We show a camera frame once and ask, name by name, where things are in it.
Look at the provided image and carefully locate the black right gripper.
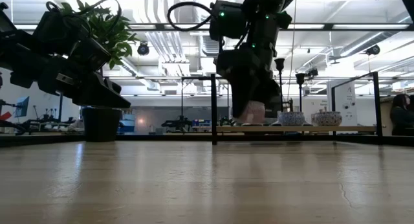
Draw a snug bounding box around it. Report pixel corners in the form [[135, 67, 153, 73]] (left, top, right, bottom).
[[215, 47, 282, 118]]

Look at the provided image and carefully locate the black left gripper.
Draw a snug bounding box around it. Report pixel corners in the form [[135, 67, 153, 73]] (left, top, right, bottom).
[[6, 39, 131, 109]]

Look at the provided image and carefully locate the pink patterned candle tin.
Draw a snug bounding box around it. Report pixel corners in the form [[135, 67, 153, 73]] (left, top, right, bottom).
[[237, 100, 267, 125]]

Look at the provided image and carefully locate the black metal candlestick holder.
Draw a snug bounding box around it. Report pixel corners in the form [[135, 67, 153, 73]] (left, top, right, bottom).
[[273, 58, 292, 126], [292, 73, 313, 126]]

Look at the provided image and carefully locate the green potted plant black pot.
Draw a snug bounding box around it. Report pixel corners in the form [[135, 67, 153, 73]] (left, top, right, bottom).
[[60, 0, 140, 142]]

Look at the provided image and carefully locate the blue storage crate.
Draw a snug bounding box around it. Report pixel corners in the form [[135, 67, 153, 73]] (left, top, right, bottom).
[[118, 113, 136, 134]]

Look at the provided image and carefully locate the black ceiling spotlight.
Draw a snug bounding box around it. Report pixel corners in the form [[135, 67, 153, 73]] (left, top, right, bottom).
[[366, 44, 382, 56], [136, 41, 151, 56], [305, 67, 320, 81]]

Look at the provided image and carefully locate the small blue screen monitor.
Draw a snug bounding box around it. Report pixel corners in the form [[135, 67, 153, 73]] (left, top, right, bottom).
[[14, 96, 30, 118]]

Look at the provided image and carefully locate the black overhead light bar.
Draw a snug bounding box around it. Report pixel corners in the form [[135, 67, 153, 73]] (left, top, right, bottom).
[[12, 22, 414, 32]]

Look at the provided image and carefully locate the white panel board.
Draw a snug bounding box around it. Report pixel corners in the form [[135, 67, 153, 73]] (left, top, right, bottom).
[[326, 80, 358, 127]]

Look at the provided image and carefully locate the person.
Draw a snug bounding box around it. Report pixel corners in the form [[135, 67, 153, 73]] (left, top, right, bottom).
[[389, 93, 414, 137]]

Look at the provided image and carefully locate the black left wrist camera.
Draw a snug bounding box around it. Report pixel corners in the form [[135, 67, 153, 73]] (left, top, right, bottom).
[[34, 10, 113, 73]]

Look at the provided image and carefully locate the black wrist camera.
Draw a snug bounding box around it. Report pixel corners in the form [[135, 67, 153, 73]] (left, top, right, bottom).
[[34, 10, 113, 73], [209, 0, 248, 41]]

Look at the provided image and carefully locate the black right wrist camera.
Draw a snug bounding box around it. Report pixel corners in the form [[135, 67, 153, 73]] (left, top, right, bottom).
[[209, 0, 248, 41]]

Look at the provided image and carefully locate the black right camera cable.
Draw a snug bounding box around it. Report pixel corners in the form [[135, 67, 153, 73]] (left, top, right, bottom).
[[166, 1, 216, 32]]

